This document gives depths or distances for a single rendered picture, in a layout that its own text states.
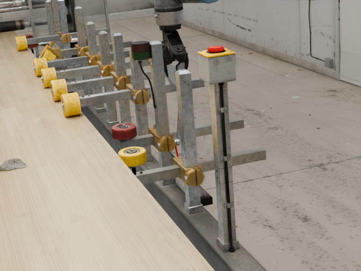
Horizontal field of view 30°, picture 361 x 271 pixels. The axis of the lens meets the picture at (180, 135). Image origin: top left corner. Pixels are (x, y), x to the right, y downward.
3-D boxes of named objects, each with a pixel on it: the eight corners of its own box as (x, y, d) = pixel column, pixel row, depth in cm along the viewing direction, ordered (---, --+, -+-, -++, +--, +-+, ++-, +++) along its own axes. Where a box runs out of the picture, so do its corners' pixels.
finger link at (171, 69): (172, 86, 225) (170, 59, 222) (178, 90, 220) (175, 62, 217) (163, 88, 224) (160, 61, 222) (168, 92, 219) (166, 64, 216)
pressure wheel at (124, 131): (135, 152, 224) (132, 119, 221) (142, 159, 217) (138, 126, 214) (112, 156, 222) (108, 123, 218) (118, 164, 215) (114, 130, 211)
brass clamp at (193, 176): (190, 169, 206) (189, 154, 204) (207, 184, 194) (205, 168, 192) (171, 173, 204) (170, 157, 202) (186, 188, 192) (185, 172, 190)
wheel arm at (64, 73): (160, 62, 296) (159, 54, 295) (163, 64, 293) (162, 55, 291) (47, 79, 281) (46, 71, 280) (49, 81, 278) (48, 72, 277)
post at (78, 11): (92, 101, 338) (80, 5, 323) (93, 103, 335) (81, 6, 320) (85, 102, 337) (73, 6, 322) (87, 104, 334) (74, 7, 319)
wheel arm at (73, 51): (130, 45, 341) (130, 40, 340) (132, 47, 338) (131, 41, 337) (59, 55, 330) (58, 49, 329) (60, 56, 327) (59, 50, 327)
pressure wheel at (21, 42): (27, 41, 365) (28, 52, 371) (24, 32, 370) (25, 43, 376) (16, 42, 364) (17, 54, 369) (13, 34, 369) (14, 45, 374)
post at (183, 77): (198, 222, 203) (186, 67, 189) (202, 227, 200) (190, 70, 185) (187, 225, 202) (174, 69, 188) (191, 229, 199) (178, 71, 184)
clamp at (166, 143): (163, 139, 228) (161, 125, 226) (176, 151, 215) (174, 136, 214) (147, 142, 226) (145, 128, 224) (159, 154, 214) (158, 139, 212)
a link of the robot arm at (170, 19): (187, 9, 212) (157, 13, 209) (188, 25, 213) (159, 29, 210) (177, 7, 220) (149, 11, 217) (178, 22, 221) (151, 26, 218)
